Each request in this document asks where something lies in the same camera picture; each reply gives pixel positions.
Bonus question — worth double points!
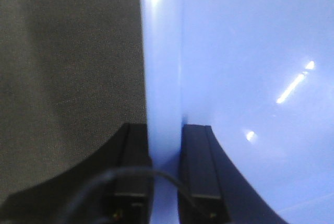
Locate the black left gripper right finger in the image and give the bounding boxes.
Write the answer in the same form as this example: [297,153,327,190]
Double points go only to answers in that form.
[178,125,285,223]

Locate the black fabric table mat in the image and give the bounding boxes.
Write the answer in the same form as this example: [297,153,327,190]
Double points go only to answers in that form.
[1,0,146,201]

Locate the black cable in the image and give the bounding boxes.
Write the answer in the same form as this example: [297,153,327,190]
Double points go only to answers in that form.
[61,167,199,224]

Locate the blue plastic tray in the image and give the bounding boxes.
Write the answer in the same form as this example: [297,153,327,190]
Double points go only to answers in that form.
[140,0,333,223]

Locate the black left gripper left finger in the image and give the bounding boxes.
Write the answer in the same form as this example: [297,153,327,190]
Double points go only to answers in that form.
[1,123,152,223]

